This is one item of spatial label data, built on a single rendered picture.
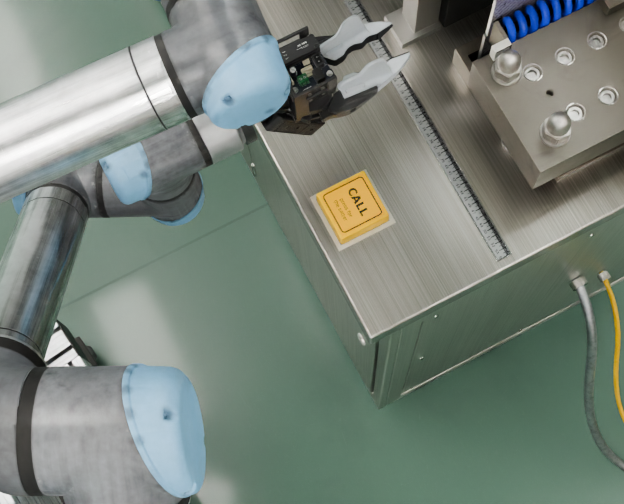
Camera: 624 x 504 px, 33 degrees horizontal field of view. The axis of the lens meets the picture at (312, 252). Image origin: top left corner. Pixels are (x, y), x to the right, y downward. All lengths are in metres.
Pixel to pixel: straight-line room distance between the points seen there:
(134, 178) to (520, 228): 0.51
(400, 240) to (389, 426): 0.91
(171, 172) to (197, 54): 0.32
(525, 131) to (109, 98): 0.57
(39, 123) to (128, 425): 0.26
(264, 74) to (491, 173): 0.60
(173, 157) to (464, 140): 0.43
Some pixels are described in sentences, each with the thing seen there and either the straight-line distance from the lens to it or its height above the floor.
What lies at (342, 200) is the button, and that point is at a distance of 1.35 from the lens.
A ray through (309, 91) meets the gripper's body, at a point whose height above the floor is 1.16.
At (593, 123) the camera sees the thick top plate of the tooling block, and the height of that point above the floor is 1.03.
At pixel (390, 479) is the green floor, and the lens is 2.21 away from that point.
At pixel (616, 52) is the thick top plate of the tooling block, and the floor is 1.03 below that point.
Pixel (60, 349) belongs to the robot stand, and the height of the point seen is 0.23.
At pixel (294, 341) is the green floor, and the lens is 2.24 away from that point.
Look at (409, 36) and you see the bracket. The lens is 1.45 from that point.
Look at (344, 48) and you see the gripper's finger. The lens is 1.23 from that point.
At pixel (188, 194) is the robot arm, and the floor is 1.04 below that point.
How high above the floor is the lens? 2.20
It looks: 74 degrees down
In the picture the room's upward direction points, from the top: 8 degrees counter-clockwise
